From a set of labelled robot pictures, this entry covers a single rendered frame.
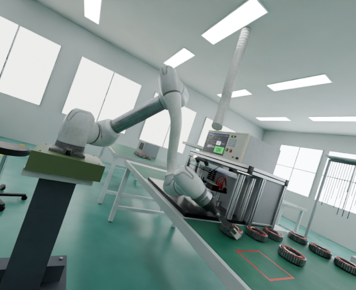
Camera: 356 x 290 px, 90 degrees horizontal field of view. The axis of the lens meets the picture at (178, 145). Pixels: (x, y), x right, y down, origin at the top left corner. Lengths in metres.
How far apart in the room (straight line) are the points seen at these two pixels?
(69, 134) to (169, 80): 0.63
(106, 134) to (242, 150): 0.90
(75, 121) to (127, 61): 4.97
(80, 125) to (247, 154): 1.06
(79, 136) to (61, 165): 0.20
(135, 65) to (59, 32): 1.98
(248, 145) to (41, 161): 1.18
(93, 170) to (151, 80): 5.21
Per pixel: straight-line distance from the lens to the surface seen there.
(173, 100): 0.94
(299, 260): 1.08
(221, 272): 0.75
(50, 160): 1.07
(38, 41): 6.04
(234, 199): 1.16
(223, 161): 1.30
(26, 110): 5.82
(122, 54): 6.05
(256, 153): 1.35
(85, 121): 1.17
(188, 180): 0.82
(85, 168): 1.08
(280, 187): 1.47
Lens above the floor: 1.06
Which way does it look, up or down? 2 degrees up
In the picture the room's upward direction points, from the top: 19 degrees clockwise
